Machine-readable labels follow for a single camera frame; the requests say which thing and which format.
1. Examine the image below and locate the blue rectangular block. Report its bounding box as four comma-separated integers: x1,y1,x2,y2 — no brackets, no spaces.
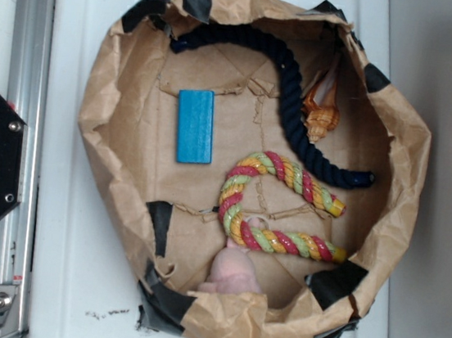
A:
176,89,215,164

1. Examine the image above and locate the brown paper bag bin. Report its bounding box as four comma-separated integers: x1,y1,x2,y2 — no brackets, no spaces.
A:
79,0,432,338

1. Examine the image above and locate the pink plush toy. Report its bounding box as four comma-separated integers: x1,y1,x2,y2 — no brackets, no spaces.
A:
197,237,263,295

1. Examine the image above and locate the orange seashell toy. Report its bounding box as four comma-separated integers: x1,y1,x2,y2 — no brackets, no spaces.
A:
301,53,341,144

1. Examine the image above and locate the red yellow green rope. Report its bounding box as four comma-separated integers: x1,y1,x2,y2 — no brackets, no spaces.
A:
212,145,359,265

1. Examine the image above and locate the dark navy rope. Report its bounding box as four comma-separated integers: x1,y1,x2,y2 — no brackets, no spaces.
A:
155,15,392,193

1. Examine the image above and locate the aluminium extrusion rail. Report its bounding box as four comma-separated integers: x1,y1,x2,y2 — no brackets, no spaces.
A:
0,0,56,338

